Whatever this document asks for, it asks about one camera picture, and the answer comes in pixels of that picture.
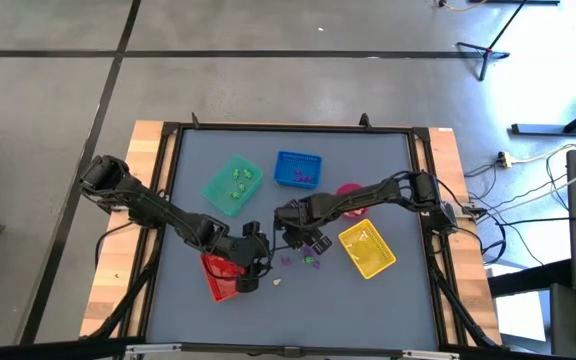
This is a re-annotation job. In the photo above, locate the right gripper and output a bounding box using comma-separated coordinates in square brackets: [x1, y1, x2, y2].
[281, 224, 333, 257]

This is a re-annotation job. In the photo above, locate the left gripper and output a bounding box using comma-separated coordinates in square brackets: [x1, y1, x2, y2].
[235, 259, 269, 295]

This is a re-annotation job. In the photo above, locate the red plastic basket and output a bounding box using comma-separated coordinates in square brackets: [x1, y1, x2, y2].
[199, 252, 247, 304]

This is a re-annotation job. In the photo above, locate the blue plastic basket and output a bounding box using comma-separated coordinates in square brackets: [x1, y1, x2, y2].
[273, 150, 323, 190]

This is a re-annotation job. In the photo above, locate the yellow plastic basket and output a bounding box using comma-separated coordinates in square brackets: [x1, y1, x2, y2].
[337, 218, 398, 280]

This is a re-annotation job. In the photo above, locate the pink plastic bowl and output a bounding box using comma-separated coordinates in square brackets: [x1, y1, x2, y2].
[336, 183, 369, 220]

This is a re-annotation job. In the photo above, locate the teal translucent plastic bin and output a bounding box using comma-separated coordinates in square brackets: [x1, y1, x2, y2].
[201, 153, 264, 218]

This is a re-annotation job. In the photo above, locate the wooden table board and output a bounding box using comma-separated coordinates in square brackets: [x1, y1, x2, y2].
[78, 119, 503, 347]

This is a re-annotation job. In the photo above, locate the black floor stand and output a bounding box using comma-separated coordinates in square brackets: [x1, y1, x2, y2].
[511, 97, 576, 136]

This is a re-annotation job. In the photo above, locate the black tripod stand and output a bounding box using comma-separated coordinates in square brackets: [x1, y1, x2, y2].
[455, 0, 529, 82]

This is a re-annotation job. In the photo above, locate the silver beam bracket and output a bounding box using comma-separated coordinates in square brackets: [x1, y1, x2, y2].
[401, 349, 462, 360]
[125, 343, 183, 357]

